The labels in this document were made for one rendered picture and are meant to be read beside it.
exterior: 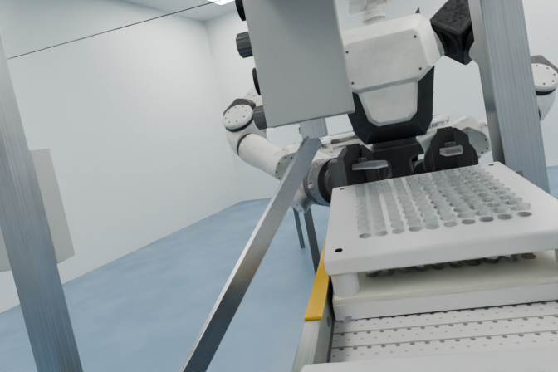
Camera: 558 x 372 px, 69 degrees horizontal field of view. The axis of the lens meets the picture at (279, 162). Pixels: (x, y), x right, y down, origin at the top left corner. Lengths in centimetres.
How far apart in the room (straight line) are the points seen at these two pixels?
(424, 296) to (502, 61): 42
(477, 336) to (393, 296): 8
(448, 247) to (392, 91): 69
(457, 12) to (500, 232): 80
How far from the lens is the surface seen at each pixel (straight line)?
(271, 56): 50
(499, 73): 73
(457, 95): 552
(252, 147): 93
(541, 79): 101
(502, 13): 75
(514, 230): 44
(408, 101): 107
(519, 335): 42
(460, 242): 42
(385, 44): 107
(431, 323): 44
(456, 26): 113
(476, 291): 45
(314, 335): 36
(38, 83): 451
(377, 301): 44
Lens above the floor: 100
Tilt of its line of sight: 4 degrees down
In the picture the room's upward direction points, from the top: 11 degrees counter-clockwise
